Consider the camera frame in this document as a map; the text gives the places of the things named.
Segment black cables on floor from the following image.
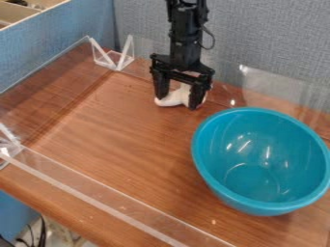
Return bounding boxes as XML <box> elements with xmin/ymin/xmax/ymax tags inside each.
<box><xmin>0</xmin><ymin>215</ymin><xmax>49</xmax><ymax>247</ymax></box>

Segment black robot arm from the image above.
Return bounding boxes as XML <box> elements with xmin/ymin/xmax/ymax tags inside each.
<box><xmin>149</xmin><ymin>0</ymin><xmax>215</xmax><ymax>110</ymax></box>

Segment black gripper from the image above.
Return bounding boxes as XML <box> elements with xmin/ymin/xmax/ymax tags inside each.
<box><xmin>149</xmin><ymin>53</ymin><xmax>215</xmax><ymax>110</ymax></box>

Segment clear acrylic front barrier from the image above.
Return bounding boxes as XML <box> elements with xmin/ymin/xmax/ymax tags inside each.
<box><xmin>0</xmin><ymin>123</ymin><xmax>235</xmax><ymax>247</ymax></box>

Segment clear acrylic back barrier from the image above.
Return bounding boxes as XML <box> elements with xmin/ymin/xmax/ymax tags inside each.
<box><xmin>122</xmin><ymin>36</ymin><xmax>330</xmax><ymax>113</ymax></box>

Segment wooden shelf box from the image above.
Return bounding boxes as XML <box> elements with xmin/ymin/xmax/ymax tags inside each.
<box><xmin>0</xmin><ymin>0</ymin><xmax>70</xmax><ymax>31</ymax></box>

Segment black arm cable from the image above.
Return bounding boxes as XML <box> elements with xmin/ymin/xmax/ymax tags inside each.
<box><xmin>199</xmin><ymin>25</ymin><xmax>216</xmax><ymax>51</ymax></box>

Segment clear acrylic barrier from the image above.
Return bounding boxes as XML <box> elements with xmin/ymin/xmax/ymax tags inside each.
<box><xmin>0</xmin><ymin>123</ymin><xmax>235</xmax><ymax>247</ymax></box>
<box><xmin>122</xmin><ymin>36</ymin><xmax>330</xmax><ymax>113</ymax></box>

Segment white and brown mushroom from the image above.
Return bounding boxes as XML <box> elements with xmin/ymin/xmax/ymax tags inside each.
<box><xmin>153</xmin><ymin>82</ymin><xmax>208</xmax><ymax>109</ymax></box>

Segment clear acrylic corner bracket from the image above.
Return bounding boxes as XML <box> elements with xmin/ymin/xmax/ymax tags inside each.
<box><xmin>89</xmin><ymin>35</ymin><xmax>134</xmax><ymax>71</ymax></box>

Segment blue plastic bowl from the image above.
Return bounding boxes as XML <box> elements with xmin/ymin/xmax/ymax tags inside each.
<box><xmin>191</xmin><ymin>107</ymin><xmax>330</xmax><ymax>216</ymax></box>

